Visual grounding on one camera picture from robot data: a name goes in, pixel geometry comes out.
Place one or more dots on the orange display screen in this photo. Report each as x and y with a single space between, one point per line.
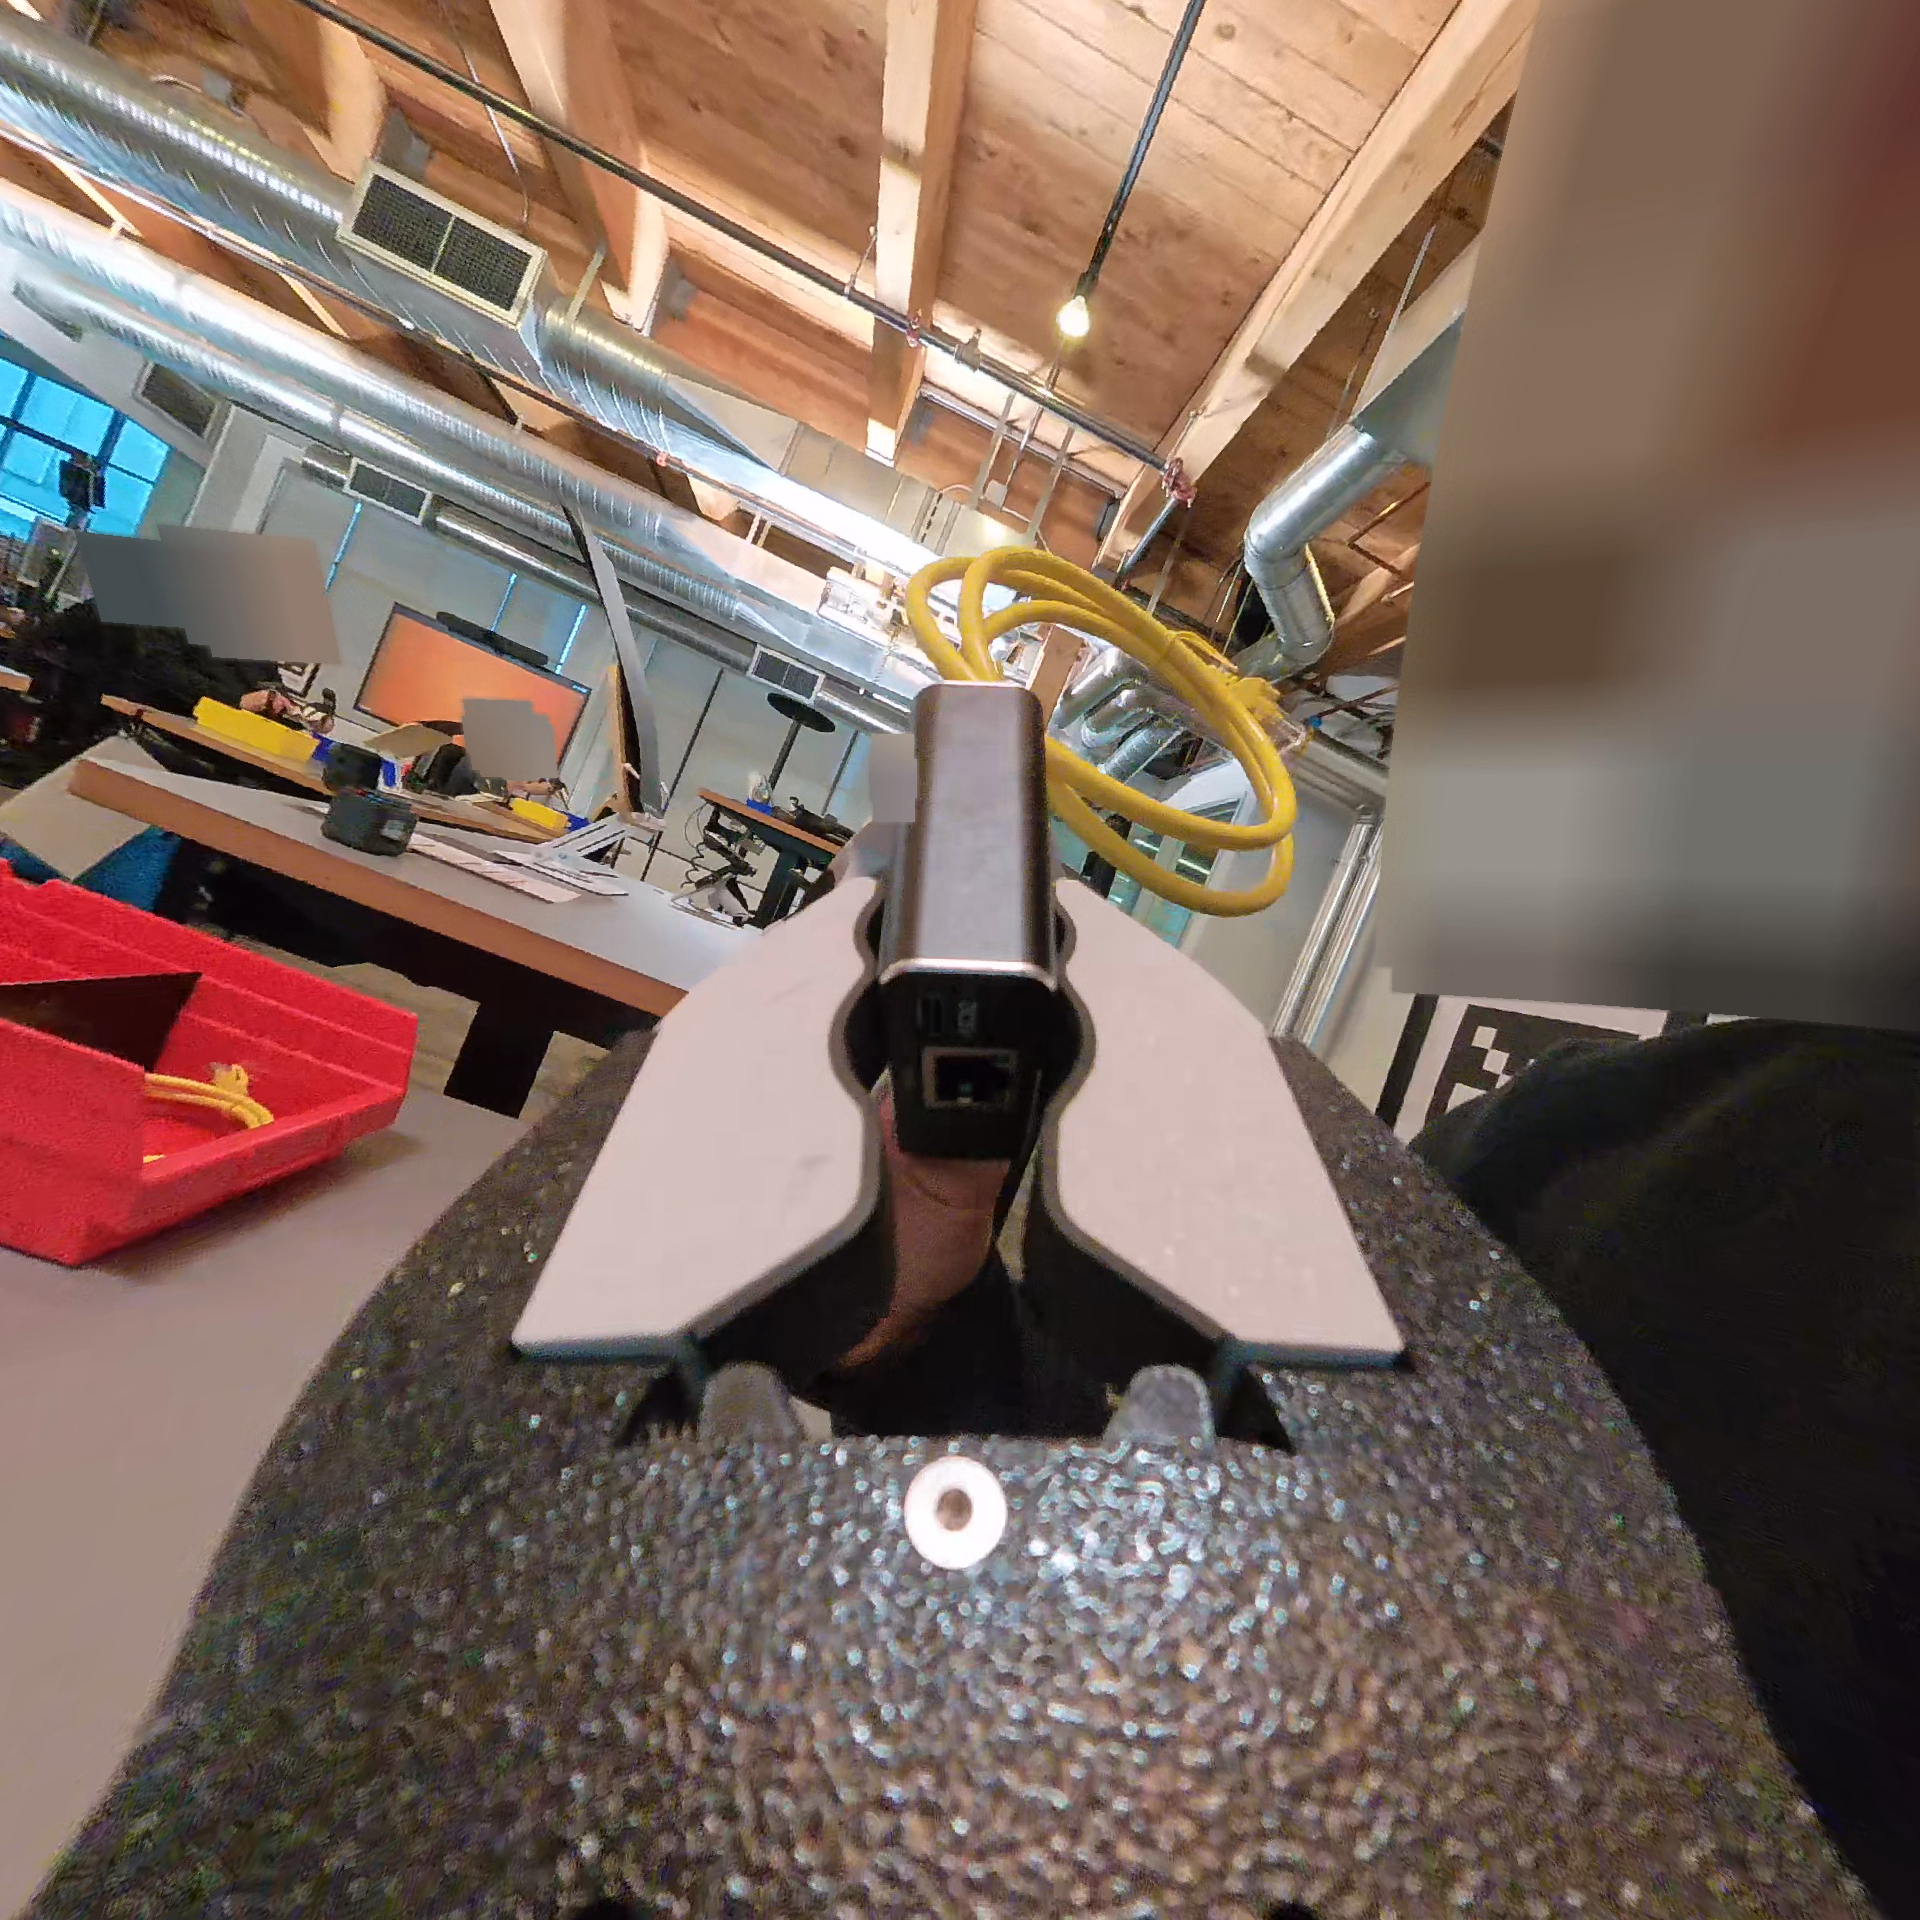
464 682

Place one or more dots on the small wooden standing desk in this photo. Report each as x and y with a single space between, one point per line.
764 810

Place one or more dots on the black bin divider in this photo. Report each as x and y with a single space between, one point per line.
90 1014

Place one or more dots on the grey leaning panel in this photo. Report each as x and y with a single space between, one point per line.
615 629

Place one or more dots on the black desktop device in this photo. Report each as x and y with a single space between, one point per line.
370 822

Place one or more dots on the black ethernet splitter box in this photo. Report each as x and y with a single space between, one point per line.
974 839

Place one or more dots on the ceiling track spotlight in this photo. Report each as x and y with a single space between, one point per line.
1072 316

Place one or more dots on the red plastic bin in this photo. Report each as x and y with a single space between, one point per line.
90 1186

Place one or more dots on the person's right hand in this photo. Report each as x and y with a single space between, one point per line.
939 1231

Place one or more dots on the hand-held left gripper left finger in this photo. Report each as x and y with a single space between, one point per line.
704 1171

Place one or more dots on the silver ventilation duct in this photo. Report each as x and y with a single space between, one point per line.
301 377
629 377

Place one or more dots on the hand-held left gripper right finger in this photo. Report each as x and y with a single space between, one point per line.
1215 1186

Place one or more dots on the person's right forearm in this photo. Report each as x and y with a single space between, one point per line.
1725 1349

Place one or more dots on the black round top stand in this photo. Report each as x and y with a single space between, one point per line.
800 710

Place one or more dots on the yellow plastic bin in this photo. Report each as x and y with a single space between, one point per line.
254 730

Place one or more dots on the black white marker board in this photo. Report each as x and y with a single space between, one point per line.
1501 1059

